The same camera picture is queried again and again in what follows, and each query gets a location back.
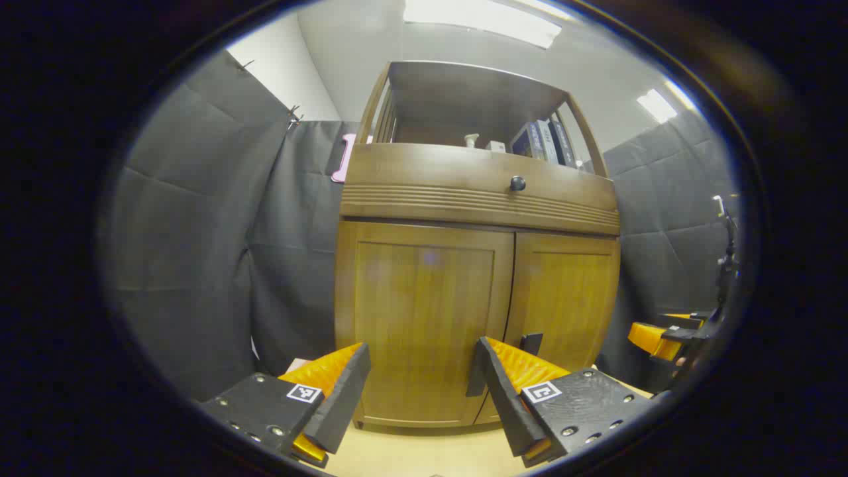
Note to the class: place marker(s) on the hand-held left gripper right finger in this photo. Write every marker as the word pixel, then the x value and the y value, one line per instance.
pixel 510 404

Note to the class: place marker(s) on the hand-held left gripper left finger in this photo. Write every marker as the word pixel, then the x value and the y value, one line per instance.
pixel 341 404

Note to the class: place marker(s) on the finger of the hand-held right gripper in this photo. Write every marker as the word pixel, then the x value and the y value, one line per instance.
pixel 652 339
pixel 686 320

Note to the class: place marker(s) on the wooden shoe cabinet door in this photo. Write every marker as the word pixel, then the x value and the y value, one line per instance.
pixel 563 291
pixel 411 311

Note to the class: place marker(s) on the wooden double-door shoe cabinet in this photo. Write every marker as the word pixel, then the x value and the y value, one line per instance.
pixel 464 93

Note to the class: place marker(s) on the small ceiling light panel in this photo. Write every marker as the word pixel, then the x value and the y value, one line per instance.
pixel 657 106

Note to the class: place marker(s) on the dark blue book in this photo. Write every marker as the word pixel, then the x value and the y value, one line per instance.
pixel 527 140
pixel 548 142
pixel 564 142

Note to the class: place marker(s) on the round black drawer knob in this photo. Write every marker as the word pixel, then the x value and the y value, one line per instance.
pixel 517 183

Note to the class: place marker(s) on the small white box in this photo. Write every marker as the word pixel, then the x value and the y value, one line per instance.
pixel 495 146

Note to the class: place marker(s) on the small white bottle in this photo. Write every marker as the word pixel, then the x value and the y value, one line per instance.
pixel 471 140

